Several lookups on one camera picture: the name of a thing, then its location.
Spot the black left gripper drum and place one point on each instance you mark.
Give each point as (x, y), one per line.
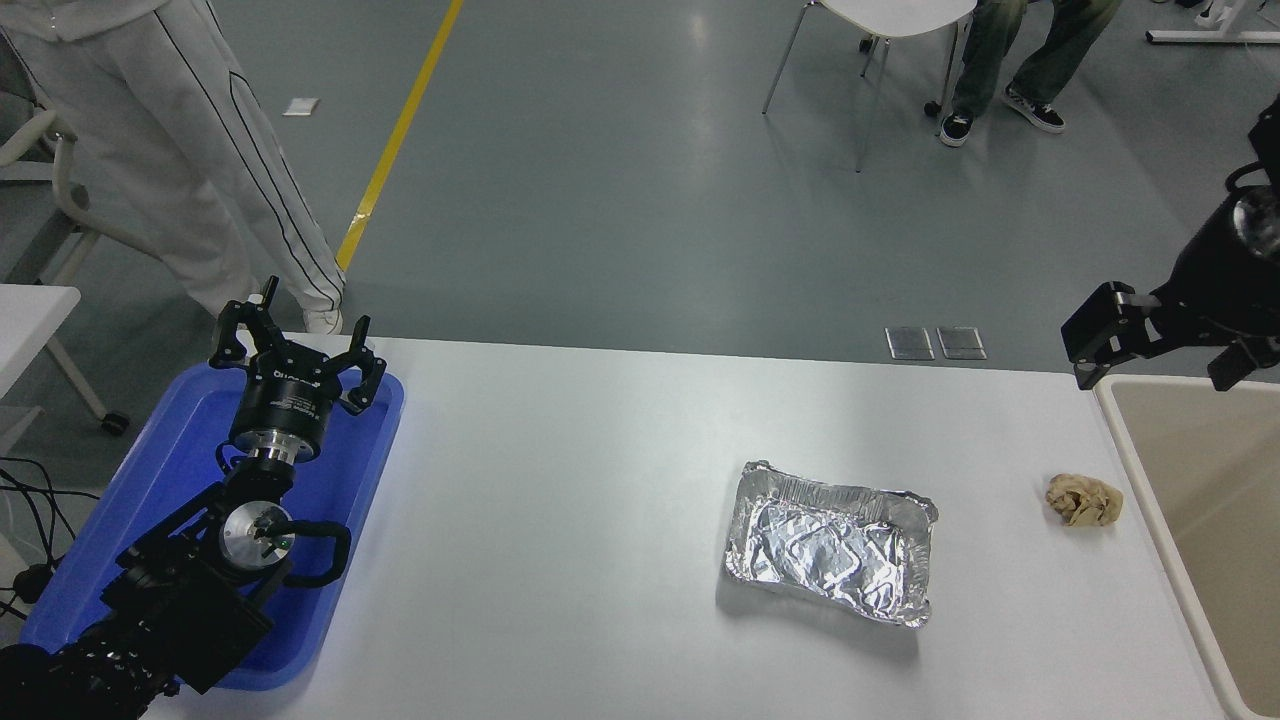
(282, 405)

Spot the small white side table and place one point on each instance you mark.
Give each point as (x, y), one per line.
(30, 315)

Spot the seated person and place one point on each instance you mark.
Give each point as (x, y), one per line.
(1000, 50)

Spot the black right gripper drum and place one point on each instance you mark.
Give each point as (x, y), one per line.
(1225, 285)

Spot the white chair with metal legs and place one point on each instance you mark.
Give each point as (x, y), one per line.
(900, 12)

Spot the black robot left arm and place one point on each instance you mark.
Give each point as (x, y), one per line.
(180, 600)

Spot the large pale bin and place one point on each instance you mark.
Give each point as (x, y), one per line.
(1220, 520)

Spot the standing person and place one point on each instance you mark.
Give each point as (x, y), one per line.
(150, 120)

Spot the white table base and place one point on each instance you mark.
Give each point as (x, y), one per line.
(1215, 36)

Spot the silver floor outlet plate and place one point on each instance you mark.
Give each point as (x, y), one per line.
(909, 343)
(961, 343)

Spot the crumpled tan paper ball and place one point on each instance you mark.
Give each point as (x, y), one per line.
(1085, 500)

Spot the silver foil tray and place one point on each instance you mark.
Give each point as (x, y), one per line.
(830, 545)

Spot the blue plastic tray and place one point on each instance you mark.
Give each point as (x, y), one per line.
(170, 450)

